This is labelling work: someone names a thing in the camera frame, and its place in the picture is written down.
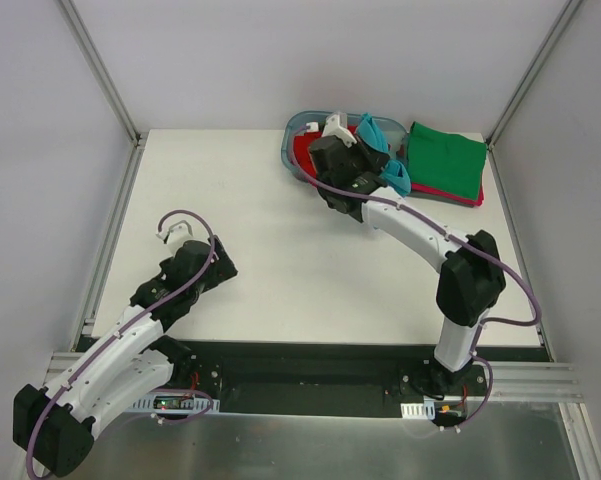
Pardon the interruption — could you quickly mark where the teal t shirt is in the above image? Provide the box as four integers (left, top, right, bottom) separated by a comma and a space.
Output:
355, 113, 412, 197

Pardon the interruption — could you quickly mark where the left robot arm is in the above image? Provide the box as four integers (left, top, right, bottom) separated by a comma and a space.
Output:
13, 236, 237, 479

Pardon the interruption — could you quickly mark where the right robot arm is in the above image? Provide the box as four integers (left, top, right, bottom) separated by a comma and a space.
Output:
308, 125, 506, 395

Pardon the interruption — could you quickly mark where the clear blue plastic bin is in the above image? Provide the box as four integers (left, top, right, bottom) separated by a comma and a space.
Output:
281, 110, 408, 182

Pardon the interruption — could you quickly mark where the red t shirt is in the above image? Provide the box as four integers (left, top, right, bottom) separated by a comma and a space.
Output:
289, 132, 321, 180

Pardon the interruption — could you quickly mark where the folded pink t shirt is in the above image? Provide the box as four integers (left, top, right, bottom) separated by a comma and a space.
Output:
411, 183, 484, 208

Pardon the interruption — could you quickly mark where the folded green t shirt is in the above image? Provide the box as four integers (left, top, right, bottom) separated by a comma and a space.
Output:
406, 122, 487, 199

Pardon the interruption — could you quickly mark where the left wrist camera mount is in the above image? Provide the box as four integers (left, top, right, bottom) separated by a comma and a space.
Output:
156, 220, 193, 251

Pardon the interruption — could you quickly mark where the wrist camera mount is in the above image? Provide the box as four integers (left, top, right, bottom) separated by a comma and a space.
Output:
322, 111, 357, 148
156, 220, 193, 251

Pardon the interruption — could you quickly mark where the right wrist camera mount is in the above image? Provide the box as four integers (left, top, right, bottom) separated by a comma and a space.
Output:
322, 111, 357, 148

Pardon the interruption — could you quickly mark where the left aluminium table rail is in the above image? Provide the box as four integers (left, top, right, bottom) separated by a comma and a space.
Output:
69, 134, 148, 352

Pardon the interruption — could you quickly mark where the aluminium table rail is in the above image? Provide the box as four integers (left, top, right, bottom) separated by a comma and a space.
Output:
69, 134, 148, 352
488, 147, 553, 358

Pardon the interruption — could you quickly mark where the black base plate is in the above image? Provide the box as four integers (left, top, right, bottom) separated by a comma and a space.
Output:
155, 340, 486, 418

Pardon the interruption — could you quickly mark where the left white cable duct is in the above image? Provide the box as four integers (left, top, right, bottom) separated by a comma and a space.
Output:
126, 394, 220, 415

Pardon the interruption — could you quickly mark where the white cable duct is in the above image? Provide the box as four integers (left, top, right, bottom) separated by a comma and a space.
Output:
400, 401, 436, 421
126, 394, 220, 415

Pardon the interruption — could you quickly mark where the right aluminium table rail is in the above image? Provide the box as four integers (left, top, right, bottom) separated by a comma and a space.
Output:
488, 147, 553, 358

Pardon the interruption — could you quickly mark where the right white cable duct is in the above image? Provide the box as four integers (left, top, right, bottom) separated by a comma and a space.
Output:
400, 401, 436, 421

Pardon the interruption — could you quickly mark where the right aluminium frame post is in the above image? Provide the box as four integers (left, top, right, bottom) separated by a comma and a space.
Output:
486, 0, 585, 150

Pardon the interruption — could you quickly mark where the aluminium frame post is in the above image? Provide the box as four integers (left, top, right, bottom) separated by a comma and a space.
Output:
55, 0, 142, 146
486, 0, 585, 150

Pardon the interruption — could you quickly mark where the left aluminium frame post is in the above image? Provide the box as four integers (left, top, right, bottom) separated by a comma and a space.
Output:
55, 0, 142, 146

